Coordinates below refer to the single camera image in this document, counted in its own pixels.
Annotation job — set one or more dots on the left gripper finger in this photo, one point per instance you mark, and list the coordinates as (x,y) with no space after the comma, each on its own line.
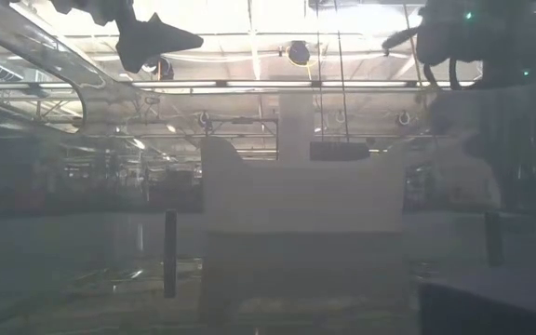
(151,44)

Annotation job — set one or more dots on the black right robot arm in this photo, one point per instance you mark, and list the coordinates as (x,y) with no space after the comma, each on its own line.
(505,74)

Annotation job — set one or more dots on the white pillar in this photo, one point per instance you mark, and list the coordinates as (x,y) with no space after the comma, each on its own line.
(296,125)

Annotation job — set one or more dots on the black hanging monitor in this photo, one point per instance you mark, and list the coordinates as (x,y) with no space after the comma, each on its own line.
(339,151)

